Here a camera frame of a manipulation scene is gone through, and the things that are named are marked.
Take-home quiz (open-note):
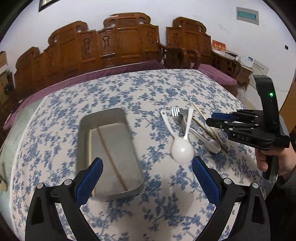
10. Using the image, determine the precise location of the small white spoon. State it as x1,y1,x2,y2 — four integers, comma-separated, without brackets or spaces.
181,108,194,141

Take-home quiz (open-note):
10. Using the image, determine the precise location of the wooden side table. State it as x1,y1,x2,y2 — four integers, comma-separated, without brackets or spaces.
236,62,253,91

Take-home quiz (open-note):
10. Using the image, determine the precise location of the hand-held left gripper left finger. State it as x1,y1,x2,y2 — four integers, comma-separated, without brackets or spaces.
25,157,104,241

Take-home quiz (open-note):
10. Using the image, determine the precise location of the cardboard box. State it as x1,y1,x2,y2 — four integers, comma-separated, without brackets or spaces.
0,51,8,75

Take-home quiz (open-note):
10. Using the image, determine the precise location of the dark picture frame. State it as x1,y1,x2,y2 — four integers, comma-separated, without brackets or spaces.
38,0,63,12

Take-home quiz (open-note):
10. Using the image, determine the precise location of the purple armchair cushion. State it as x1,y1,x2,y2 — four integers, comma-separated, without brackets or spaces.
198,64,238,87

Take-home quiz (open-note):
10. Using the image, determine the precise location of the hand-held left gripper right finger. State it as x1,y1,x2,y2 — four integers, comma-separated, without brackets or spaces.
191,156,271,241

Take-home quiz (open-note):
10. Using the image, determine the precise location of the red box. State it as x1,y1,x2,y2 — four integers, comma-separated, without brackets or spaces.
212,40,226,55

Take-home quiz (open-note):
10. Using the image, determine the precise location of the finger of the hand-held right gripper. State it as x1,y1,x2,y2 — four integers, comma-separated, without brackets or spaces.
211,109,264,123
206,117,262,135

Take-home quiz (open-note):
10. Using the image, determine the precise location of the metal tray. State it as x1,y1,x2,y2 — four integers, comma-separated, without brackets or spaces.
76,108,145,202

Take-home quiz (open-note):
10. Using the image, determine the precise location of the carved wooden armchair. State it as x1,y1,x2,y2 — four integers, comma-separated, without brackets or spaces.
166,17,242,95

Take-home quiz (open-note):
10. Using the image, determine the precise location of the metal spoon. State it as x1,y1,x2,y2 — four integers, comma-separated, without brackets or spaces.
183,115,222,154

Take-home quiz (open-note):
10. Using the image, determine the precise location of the carved wooden sofa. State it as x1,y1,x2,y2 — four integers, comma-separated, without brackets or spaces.
13,13,188,98

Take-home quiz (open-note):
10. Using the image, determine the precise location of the person's right hand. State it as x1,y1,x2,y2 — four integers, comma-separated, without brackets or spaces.
256,143,296,180

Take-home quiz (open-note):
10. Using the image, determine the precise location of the white paper board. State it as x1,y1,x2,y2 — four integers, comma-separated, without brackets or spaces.
253,60,270,75

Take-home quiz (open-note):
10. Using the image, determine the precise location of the blue floral tablecloth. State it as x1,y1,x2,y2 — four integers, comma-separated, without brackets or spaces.
10,69,273,241

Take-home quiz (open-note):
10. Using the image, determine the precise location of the wooden chopstick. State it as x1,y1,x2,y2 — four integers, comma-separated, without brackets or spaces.
97,127,128,190
193,118,224,146
192,103,230,153

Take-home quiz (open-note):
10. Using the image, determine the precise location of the metal fork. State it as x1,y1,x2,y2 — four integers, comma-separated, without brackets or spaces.
171,107,188,132

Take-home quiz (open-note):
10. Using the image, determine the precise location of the large white spoon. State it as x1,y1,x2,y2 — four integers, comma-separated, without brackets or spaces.
161,110,195,163

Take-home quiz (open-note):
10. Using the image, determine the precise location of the white box with blue label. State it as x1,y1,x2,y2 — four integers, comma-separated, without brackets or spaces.
240,56,253,69

